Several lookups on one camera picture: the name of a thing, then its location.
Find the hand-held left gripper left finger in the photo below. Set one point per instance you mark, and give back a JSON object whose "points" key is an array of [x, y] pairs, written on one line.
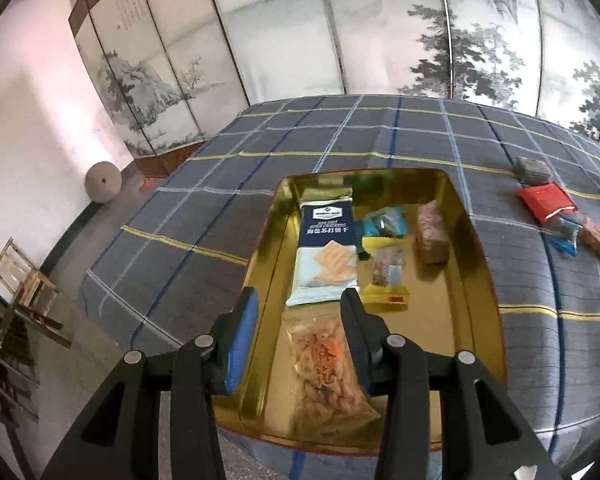
{"points": [[242, 340]]}

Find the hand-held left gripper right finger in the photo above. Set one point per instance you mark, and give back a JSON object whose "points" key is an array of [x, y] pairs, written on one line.
{"points": [[362, 345]]}

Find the clear bag of fried snacks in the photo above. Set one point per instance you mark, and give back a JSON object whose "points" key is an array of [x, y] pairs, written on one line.
{"points": [[320, 375]]}

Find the yellow-ended clear candy packet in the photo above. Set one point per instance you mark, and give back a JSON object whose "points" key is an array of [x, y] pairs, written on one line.
{"points": [[387, 280]]}

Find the red tin box gold inside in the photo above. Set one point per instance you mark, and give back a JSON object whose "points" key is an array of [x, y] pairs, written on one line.
{"points": [[440, 320]]}

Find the navy cracker packet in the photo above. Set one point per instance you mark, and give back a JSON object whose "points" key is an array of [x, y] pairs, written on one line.
{"points": [[325, 245]]}

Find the teal white snack packet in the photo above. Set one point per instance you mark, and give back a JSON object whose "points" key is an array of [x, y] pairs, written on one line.
{"points": [[382, 222]]}

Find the brown cake packet red label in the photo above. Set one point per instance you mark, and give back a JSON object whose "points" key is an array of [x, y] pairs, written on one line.
{"points": [[432, 234]]}

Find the small blue snack packet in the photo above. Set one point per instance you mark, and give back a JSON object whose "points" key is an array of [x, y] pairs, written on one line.
{"points": [[566, 236]]}

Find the red snack packet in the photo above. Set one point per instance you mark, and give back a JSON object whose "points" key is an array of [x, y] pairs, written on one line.
{"points": [[545, 201]]}

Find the dark brown snack block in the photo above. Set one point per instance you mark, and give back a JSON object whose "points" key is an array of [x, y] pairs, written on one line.
{"points": [[532, 169]]}

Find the peanut brittle bar packet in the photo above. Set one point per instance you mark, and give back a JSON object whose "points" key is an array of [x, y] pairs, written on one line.
{"points": [[597, 239]]}

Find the blue checked tablecloth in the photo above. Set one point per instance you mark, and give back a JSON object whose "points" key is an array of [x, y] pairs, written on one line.
{"points": [[180, 270]]}

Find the round stone disc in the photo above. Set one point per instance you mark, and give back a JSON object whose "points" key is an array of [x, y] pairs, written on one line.
{"points": [[102, 182]]}

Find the dark wooden chair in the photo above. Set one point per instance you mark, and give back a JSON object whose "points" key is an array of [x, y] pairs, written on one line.
{"points": [[5, 355]]}

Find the painted landscape folding screen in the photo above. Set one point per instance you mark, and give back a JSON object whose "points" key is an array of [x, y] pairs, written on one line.
{"points": [[305, 35]]}

